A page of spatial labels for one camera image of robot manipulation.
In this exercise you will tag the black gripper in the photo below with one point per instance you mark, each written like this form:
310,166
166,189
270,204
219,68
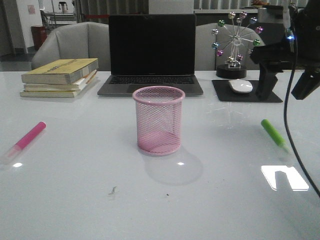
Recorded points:
300,42

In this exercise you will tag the green highlighter pen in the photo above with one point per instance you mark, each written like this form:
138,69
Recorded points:
275,135

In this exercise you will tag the pink highlighter pen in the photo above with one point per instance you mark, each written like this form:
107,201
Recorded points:
20,145

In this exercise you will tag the pink mesh pen holder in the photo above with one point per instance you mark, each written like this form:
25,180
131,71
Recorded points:
158,119

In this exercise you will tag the white computer mouse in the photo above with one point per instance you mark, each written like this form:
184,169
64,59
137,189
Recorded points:
240,86

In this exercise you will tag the ferris wheel desk ornament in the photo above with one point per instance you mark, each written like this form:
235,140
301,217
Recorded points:
233,43

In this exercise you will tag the black mouse pad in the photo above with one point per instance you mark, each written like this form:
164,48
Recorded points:
225,93

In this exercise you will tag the grey right armchair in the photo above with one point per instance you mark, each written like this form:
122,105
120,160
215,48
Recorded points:
207,47

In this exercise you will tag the grey armchair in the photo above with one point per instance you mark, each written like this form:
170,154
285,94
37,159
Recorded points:
76,41
207,47

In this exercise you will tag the fruit bowl on counter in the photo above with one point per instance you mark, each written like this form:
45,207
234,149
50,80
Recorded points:
259,3

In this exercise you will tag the dark grey open laptop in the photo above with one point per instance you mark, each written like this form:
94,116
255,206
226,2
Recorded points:
151,50

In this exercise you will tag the grey left armchair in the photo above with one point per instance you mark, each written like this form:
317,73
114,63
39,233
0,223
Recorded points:
76,41

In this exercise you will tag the middle cream book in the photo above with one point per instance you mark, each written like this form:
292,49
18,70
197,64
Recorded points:
79,85

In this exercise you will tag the cream book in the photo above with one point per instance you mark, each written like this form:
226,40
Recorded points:
79,85
50,94

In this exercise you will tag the yellow top book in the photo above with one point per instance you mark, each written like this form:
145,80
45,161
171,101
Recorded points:
61,72

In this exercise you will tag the red trash bin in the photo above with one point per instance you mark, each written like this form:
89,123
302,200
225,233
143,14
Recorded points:
39,35

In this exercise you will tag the bottom cream book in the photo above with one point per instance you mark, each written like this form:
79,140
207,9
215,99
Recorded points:
50,94

